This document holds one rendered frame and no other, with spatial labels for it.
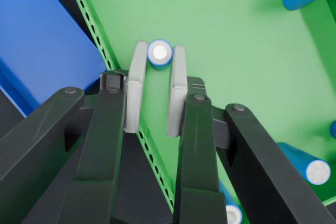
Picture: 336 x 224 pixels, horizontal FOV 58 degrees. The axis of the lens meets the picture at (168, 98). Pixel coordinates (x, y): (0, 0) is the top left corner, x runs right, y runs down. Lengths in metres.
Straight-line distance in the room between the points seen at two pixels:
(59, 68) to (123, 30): 0.44
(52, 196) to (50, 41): 0.34
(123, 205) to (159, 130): 0.47
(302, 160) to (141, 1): 0.18
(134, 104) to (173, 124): 0.02
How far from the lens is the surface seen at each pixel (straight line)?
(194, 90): 0.16
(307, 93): 0.30
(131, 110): 0.15
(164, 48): 0.20
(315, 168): 0.24
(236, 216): 0.23
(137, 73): 0.16
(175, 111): 0.15
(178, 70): 0.17
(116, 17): 0.28
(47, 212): 0.77
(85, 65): 0.69
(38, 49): 0.72
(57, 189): 0.75
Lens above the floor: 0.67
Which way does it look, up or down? 87 degrees down
